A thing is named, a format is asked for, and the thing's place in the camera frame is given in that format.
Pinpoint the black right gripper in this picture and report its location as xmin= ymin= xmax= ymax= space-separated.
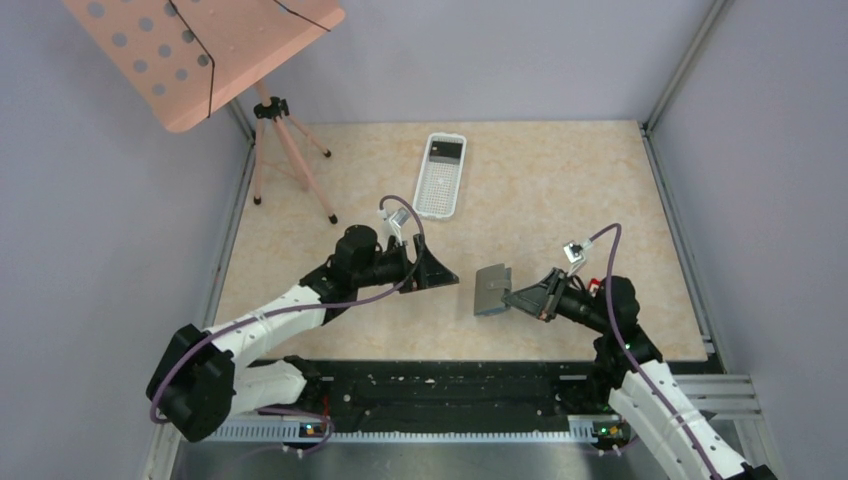
xmin=502 ymin=267 xmax=610 ymax=334

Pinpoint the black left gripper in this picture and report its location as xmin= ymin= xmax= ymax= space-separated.
xmin=354 ymin=233 xmax=458 ymax=294

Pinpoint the grey card holder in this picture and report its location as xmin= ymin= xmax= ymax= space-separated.
xmin=473 ymin=263 xmax=512 ymax=317

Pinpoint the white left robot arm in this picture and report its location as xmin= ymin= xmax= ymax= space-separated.
xmin=145 ymin=225 xmax=459 ymax=442

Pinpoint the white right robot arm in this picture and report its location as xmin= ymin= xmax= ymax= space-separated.
xmin=502 ymin=268 xmax=776 ymax=479

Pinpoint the black card in tray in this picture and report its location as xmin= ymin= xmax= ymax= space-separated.
xmin=428 ymin=139 xmax=464 ymax=165

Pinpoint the white perforated plastic tray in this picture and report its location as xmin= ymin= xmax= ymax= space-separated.
xmin=412 ymin=132 xmax=467 ymax=220

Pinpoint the pink music stand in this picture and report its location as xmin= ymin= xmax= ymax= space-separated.
xmin=64 ymin=0 xmax=346 ymax=223

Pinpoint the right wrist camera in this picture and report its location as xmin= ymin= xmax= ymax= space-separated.
xmin=563 ymin=238 xmax=593 ymax=277

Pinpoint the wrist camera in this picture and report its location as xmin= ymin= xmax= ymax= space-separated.
xmin=563 ymin=238 xmax=593 ymax=277
xmin=378 ymin=207 xmax=411 ymax=243

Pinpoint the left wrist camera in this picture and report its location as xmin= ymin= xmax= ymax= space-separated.
xmin=378 ymin=207 xmax=411 ymax=243

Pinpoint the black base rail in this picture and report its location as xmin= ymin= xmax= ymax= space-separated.
xmin=286 ymin=360 xmax=635 ymax=444

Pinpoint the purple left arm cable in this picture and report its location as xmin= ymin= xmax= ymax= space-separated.
xmin=149 ymin=194 xmax=427 ymax=425

